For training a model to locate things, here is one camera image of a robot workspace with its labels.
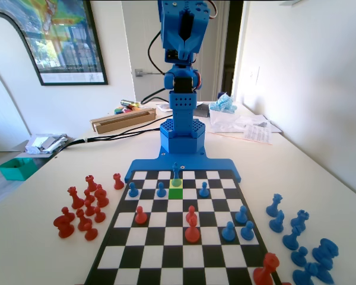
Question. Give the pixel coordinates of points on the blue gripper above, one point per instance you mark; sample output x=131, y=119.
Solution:
x=186, y=44

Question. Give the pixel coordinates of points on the blue king chess piece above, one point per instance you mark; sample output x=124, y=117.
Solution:
x=175, y=173

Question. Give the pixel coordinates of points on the red rook chess piece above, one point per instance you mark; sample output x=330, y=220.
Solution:
x=118, y=182
x=91, y=184

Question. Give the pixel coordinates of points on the red pawn chess piece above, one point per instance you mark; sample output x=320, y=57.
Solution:
x=140, y=217
x=67, y=214
x=99, y=188
x=89, y=209
x=90, y=234
x=89, y=197
x=191, y=210
x=99, y=215

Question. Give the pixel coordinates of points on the blue queen chess piece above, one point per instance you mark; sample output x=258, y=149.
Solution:
x=274, y=207

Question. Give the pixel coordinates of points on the red queen chess piece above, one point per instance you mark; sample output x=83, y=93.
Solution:
x=75, y=200

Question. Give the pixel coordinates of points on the blue bishop chess piece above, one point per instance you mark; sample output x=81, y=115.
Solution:
x=291, y=242
x=325, y=276

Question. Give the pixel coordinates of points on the white door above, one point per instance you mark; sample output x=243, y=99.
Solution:
x=130, y=44

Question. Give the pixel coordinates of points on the small white paper sheet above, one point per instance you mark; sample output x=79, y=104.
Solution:
x=163, y=107

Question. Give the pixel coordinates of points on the grey notebook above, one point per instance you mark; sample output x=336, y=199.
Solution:
x=203, y=110

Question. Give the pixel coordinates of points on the bag of blue masks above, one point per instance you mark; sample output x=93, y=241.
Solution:
x=224, y=104

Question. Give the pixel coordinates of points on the shiny yellow tube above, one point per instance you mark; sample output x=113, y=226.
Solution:
x=130, y=104

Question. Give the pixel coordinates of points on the coloured marker pack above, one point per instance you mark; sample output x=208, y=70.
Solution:
x=123, y=111

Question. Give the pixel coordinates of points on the clear plastic bag with papers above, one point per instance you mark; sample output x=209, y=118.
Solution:
x=240, y=122

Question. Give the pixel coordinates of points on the long cardboard box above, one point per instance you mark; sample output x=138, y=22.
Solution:
x=124, y=121

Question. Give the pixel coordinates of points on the black framed map poster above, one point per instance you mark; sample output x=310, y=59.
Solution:
x=62, y=41

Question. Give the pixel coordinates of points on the printed paper leaflet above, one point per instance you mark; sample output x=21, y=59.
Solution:
x=258, y=134

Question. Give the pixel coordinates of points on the grey plastic bags pile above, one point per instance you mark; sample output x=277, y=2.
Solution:
x=44, y=143

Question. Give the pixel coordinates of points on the dark side table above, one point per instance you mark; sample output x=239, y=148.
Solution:
x=52, y=156

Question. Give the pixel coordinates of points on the black and white chessboard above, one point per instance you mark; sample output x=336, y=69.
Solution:
x=173, y=236

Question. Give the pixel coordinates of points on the green plastic tray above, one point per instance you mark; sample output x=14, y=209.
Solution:
x=16, y=169

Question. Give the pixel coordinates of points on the camera module in blue mount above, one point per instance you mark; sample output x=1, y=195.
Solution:
x=173, y=55

